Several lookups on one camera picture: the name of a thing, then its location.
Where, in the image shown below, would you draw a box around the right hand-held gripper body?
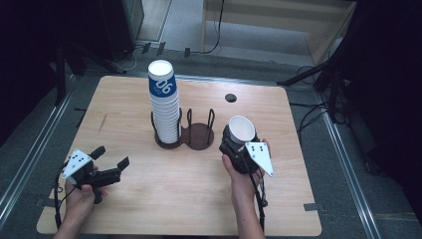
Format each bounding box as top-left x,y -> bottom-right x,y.
219,142 -> 275,177

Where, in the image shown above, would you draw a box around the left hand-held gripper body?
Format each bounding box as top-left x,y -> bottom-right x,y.
61,148 -> 104,205

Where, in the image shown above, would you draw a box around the blue-banded paper cup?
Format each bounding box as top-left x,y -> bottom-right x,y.
227,115 -> 257,146

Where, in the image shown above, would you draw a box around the dark brown cup holder rack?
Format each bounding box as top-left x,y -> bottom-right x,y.
150,108 -> 216,151

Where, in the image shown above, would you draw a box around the stack of white paper cups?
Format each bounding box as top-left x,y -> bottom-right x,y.
147,59 -> 182,144

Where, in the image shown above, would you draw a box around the person's right hand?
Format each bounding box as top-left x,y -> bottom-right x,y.
221,138 -> 272,207

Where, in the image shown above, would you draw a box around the person's left hand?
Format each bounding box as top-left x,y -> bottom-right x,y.
64,165 -> 108,223

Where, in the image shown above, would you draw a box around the black metal stand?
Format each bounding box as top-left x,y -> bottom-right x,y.
277,39 -> 351,124

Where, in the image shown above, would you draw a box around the dark curtain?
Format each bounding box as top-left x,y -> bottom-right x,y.
344,0 -> 422,220
0,0 -> 101,147

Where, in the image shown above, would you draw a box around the black cabinet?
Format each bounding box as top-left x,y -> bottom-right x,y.
98,0 -> 145,63

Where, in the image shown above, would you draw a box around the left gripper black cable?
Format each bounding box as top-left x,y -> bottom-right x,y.
52,161 -> 70,231

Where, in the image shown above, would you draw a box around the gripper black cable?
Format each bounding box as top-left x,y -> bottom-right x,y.
52,161 -> 70,231
248,172 -> 270,233

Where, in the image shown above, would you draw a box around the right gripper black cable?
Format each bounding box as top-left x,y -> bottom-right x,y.
248,172 -> 270,233

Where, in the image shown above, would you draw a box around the metal floor rail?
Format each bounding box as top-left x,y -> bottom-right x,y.
0,84 -> 78,222
315,94 -> 383,239

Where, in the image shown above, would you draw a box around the black floor cables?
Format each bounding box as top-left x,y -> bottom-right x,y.
290,64 -> 336,134

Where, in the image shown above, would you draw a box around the black upright stand post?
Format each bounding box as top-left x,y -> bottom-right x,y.
54,41 -> 68,107

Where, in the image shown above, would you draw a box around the white floor cable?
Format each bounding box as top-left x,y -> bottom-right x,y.
123,44 -> 147,73

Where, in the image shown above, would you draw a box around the black hanging cable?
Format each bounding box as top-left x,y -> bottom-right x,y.
198,0 -> 226,56

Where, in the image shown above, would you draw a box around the light wooden frame furniture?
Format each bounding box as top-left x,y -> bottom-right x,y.
200,0 -> 358,66

